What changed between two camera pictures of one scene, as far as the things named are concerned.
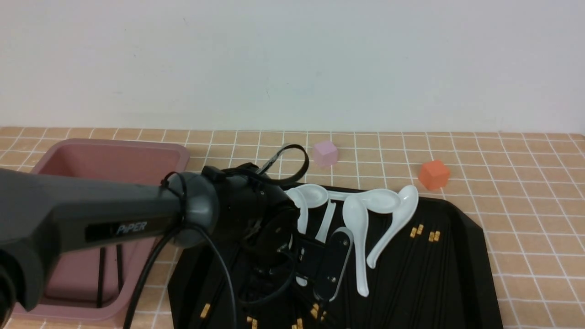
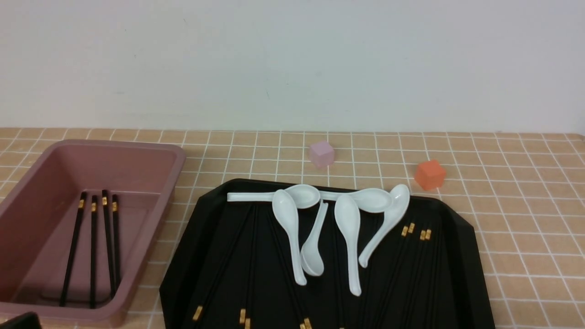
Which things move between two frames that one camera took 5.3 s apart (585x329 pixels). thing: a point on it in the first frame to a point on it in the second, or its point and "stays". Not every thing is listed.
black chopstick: (101, 278) to (110, 276)
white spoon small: (323, 232) to (311, 255)
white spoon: (406, 210) to (400, 195)
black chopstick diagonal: (314, 311) to (74, 247)
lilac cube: (326, 154) stays
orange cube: (434, 175) stays
